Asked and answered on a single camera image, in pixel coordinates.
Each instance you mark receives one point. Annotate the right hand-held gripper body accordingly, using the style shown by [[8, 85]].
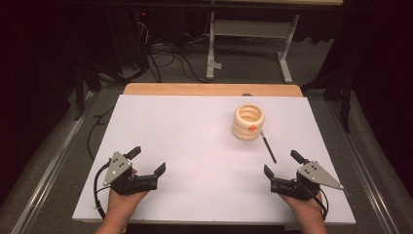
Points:
[[293, 187]]

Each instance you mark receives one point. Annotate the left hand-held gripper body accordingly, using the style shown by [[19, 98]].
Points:
[[121, 177]]

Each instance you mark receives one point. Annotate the black makeup brush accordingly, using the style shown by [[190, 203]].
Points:
[[268, 148]]

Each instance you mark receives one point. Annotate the cream ringed brush holder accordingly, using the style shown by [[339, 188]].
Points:
[[248, 128]]

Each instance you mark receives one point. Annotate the person's right hand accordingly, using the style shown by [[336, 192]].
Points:
[[303, 204]]

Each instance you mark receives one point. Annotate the person's left hand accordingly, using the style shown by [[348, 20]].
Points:
[[125, 201]]

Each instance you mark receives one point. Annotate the white board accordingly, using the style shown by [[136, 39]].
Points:
[[195, 149]]

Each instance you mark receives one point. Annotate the black metal stand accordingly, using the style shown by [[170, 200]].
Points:
[[79, 91], [346, 97]]

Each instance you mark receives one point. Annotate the wooden table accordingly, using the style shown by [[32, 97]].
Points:
[[211, 89]]

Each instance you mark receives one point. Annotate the black computer tower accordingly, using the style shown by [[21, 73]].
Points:
[[126, 39]]

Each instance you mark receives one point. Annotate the metal floor rail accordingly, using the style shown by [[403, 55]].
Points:
[[48, 169], [367, 175]]

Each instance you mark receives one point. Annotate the white desk frame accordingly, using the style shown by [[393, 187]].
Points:
[[250, 29]]

